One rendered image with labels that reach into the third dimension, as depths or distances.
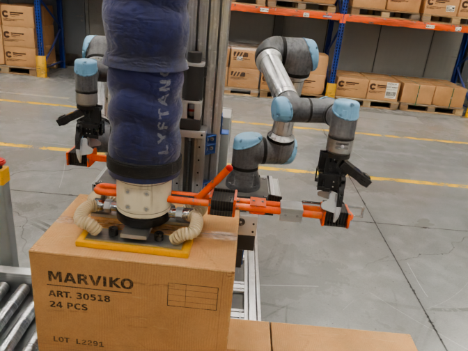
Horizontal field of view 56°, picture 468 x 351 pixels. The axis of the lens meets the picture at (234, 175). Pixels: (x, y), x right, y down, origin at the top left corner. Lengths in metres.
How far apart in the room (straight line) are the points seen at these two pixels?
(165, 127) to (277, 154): 0.70
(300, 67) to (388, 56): 8.54
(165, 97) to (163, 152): 0.15
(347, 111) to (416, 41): 9.08
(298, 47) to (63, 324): 1.22
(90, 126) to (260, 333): 1.05
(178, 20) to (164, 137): 0.32
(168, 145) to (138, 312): 0.51
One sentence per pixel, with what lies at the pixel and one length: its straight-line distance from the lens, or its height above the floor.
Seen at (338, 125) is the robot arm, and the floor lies 1.49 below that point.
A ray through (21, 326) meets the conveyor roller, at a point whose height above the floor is 0.54.
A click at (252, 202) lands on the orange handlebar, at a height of 1.22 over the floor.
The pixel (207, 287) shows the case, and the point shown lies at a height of 1.01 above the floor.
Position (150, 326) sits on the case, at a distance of 1.45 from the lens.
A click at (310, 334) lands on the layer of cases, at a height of 0.54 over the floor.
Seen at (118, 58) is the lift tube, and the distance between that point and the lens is 1.22.
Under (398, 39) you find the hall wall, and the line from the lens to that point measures 10.21.
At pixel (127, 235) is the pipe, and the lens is 1.36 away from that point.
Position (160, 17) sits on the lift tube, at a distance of 1.18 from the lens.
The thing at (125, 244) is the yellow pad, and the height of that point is 1.09.
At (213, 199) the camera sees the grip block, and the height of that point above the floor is 1.23.
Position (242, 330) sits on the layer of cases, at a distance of 1.91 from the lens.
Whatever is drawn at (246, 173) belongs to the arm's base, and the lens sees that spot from 1.84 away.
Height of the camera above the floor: 1.81
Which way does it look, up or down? 23 degrees down
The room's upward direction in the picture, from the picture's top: 6 degrees clockwise
